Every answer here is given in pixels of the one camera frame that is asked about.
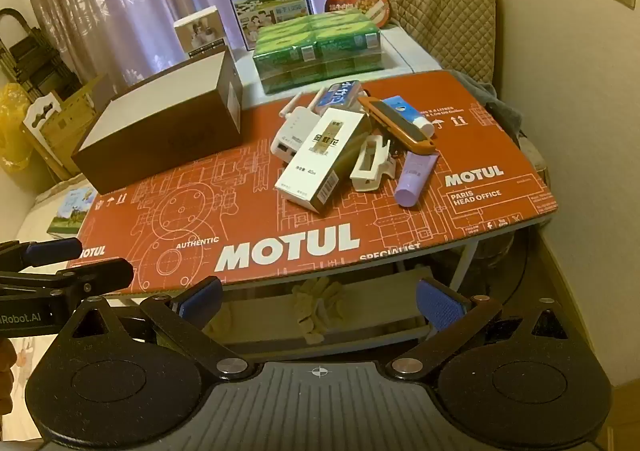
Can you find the white wifi extender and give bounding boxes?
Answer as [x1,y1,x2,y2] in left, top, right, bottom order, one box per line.
[270,92,331,166]

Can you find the person's left hand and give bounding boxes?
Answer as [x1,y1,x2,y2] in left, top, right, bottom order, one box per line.
[0,338,26,414]

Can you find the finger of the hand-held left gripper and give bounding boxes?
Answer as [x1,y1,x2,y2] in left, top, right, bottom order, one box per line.
[0,238,84,269]
[0,258,136,302]

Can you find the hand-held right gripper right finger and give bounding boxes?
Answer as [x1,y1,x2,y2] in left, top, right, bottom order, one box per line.
[387,278,567,380]

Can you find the grey cloth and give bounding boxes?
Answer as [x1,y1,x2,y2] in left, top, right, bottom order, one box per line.
[450,71,526,144]

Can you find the purple tube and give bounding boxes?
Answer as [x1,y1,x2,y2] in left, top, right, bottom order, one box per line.
[394,151,441,208]

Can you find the blue packet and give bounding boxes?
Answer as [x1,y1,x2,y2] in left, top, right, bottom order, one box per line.
[315,79,362,110]

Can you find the red instant noodle bowl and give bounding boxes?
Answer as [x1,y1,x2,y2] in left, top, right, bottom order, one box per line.
[325,0,393,28]

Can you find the green drink carton pack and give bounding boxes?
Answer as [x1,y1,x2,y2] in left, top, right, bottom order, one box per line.
[251,11,385,94]

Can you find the brown cardboard carton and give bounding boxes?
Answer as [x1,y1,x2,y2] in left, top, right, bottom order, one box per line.
[40,73,117,182]

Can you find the brown cardboard box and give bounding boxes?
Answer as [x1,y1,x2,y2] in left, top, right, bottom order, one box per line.
[70,47,244,196]

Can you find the beige gloves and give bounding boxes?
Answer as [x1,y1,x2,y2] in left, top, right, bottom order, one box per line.
[292,278,346,344]

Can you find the yellow plastic bag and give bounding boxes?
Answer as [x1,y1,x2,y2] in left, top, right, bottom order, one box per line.
[0,83,41,174]

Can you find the orange utility knife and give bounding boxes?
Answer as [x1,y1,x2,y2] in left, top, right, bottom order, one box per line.
[357,91,437,155]

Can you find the green landscape print carton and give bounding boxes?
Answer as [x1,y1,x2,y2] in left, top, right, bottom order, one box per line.
[46,187,98,237]

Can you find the white carton with gold print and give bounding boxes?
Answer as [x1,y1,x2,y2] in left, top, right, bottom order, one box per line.
[274,107,366,216]

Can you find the red printed cardboard sheet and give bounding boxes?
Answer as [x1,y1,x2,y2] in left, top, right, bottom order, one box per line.
[67,70,558,293]

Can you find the beige quilted cloth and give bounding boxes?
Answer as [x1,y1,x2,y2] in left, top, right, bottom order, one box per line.
[378,0,498,82]

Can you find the blue and white tube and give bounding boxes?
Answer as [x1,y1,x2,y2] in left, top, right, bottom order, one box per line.
[382,95,437,136]

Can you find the black folding rack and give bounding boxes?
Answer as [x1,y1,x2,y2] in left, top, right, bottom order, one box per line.
[0,8,76,102]

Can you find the white hair claw clip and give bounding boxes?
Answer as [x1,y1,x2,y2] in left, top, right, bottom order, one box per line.
[349,133,398,192]

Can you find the white cut-out cardboard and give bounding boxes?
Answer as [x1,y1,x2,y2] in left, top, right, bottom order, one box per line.
[20,92,67,148]

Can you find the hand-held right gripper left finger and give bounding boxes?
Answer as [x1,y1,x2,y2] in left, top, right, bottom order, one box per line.
[74,277,255,380]

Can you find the small white product box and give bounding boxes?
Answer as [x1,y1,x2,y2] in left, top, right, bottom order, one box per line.
[173,6,226,60]

